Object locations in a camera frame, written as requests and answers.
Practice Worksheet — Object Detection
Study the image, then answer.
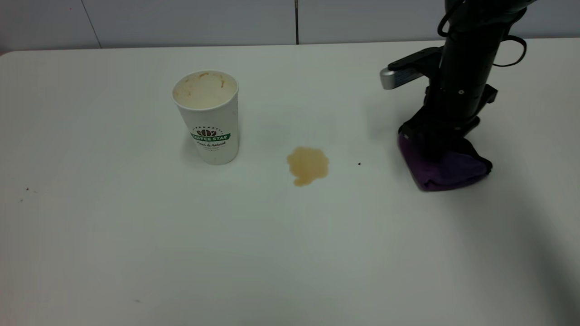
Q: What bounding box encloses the purple microfiber cloth black trim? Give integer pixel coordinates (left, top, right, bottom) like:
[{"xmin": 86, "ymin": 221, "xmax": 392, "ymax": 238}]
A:
[{"xmin": 398, "ymin": 129, "xmax": 493, "ymax": 192}]

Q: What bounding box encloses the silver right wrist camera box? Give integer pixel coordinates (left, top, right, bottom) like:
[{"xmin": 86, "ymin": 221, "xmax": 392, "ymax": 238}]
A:
[{"xmin": 380, "ymin": 47, "xmax": 444, "ymax": 91}]

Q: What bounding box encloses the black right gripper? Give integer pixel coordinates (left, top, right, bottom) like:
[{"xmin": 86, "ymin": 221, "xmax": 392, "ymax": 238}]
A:
[{"xmin": 400, "ymin": 84, "xmax": 499, "ymax": 153}]

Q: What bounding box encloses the white paper coffee cup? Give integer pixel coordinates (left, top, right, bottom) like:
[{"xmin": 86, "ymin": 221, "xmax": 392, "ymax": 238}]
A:
[{"xmin": 172, "ymin": 70, "xmax": 240, "ymax": 166}]

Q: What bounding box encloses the brown coffee spill puddle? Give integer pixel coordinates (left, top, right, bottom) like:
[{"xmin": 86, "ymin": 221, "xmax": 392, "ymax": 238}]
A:
[{"xmin": 286, "ymin": 147, "xmax": 329, "ymax": 187}]

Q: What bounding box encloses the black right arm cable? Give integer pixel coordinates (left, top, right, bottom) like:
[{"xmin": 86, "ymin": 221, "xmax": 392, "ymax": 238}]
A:
[{"xmin": 492, "ymin": 35, "xmax": 529, "ymax": 68}]

